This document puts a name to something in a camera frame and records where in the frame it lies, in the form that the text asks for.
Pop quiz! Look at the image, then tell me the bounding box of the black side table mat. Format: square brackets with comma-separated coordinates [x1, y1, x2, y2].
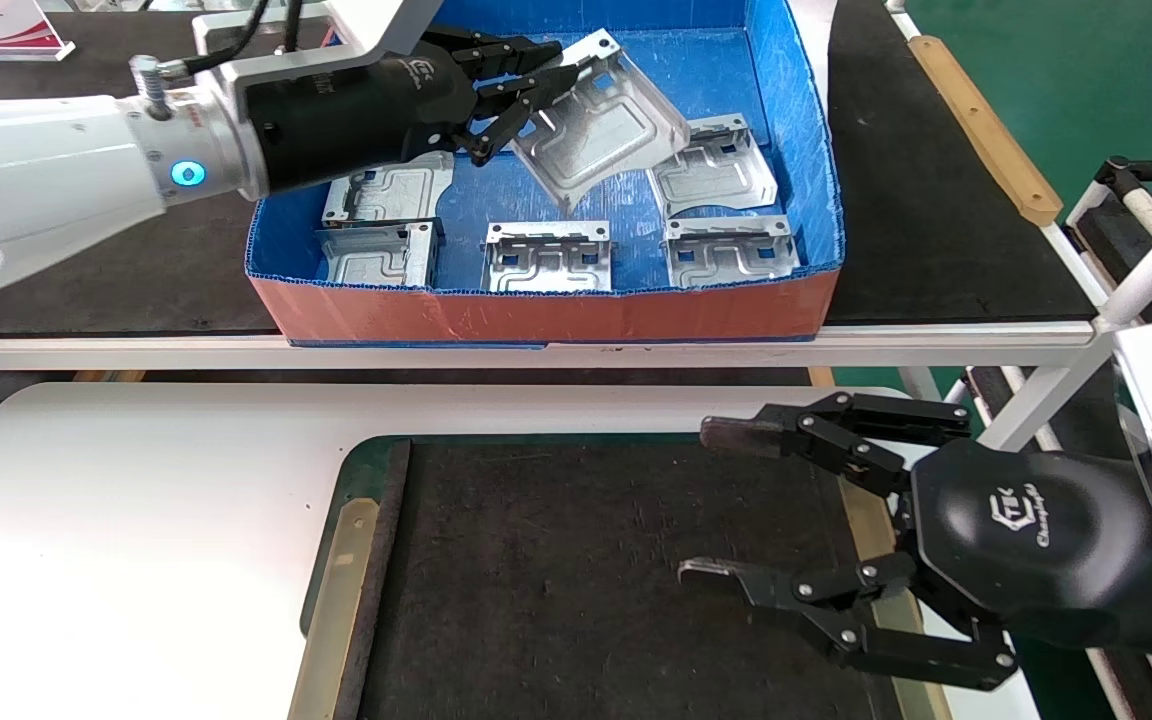
[1071, 190, 1152, 323]

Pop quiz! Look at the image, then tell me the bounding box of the silver stamped metal bracket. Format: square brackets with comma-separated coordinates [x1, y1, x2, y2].
[663, 213, 802, 287]
[316, 218, 440, 288]
[648, 113, 779, 216]
[321, 150, 457, 226]
[481, 220, 614, 293]
[511, 28, 692, 216]

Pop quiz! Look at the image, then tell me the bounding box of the blue corrugated box orange side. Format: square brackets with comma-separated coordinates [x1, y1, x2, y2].
[244, 0, 847, 348]

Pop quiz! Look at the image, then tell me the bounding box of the dark brown edge strip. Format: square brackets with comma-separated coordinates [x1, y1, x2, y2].
[336, 440, 412, 720]

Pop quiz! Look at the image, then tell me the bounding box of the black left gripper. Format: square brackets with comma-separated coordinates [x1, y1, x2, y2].
[241, 27, 601, 196]

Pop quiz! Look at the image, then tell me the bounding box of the left wrist camera housing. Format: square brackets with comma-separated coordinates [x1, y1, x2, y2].
[193, 0, 449, 83]

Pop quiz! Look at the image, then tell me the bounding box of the long white table rail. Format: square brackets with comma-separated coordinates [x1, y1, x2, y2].
[0, 320, 1122, 373]

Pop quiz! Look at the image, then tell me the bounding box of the dark green mat base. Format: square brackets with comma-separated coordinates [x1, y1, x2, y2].
[301, 433, 837, 641]

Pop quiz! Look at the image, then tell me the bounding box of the white table side rail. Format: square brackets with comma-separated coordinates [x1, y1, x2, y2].
[881, 0, 1117, 321]

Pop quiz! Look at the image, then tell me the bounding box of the black work mat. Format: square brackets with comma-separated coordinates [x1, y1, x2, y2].
[356, 440, 907, 720]

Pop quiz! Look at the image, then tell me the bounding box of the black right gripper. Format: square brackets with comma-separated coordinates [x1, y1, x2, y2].
[678, 390, 1152, 693]

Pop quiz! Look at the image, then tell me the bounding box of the tan wooden edge strip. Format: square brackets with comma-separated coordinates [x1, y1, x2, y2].
[286, 497, 382, 720]
[809, 367, 952, 720]
[908, 35, 1064, 228]

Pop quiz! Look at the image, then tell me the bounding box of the white diagonal frame pipe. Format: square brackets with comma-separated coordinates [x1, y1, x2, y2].
[979, 178, 1152, 451]

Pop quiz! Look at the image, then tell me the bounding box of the black pipe clamp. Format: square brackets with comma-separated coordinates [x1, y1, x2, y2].
[1094, 155, 1152, 201]

